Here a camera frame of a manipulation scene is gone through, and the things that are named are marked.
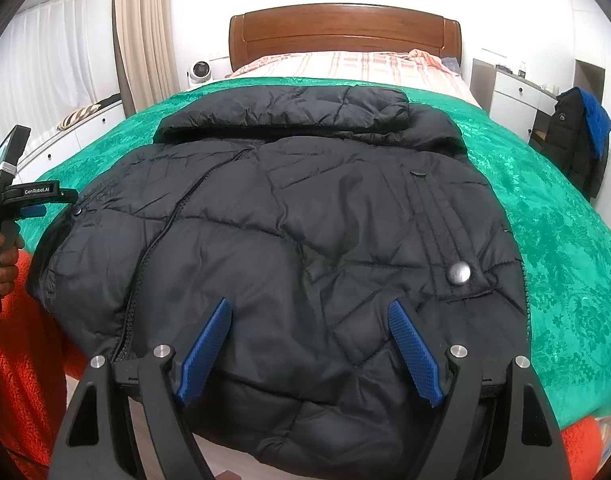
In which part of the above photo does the black puffer jacket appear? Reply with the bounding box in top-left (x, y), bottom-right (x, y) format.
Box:
top-left (28, 84), bottom-right (528, 479)

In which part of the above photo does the person left hand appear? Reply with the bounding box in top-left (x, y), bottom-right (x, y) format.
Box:
top-left (0, 232), bottom-right (24, 297)

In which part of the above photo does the white low drawer cabinet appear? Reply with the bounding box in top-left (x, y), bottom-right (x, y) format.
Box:
top-left (14, 99), bottom-right (125, 183)

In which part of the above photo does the white sheer curtain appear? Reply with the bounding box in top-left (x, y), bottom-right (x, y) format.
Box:
top-left (0, 0), bottom-right (119, 144)

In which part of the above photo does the green velvet bedspread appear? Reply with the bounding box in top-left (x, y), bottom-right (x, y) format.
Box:
top-left (28, 78), bottom-right (611, 426)

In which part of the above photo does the beige curtain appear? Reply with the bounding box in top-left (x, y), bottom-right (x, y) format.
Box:
top-left (113, 0), bottom-right (179, 114)

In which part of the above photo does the black coat on chair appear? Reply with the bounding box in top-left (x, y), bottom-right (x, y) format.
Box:
top-left (541, 87), bottom-right (609, 202)

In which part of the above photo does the white bedside cabinet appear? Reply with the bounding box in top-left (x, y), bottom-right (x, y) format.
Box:
top-left (470, 60), bottom-right (556, 143)

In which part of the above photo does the blue garment on chair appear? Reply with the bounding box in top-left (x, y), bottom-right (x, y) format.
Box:
top-left (577, 87), bottom-right (611, 158)

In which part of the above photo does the pink striped bed sheet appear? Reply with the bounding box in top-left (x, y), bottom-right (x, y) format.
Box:
top-left (229, 49), bottom-right (479, 107)

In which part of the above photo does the brown wooden headboard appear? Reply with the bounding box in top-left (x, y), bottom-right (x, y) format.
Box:
top-left (228, 3), bottom-right (463, 70)

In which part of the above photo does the braided rope item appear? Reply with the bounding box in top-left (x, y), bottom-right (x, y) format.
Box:
top-left (57, 103), bottom-right (101, 131)

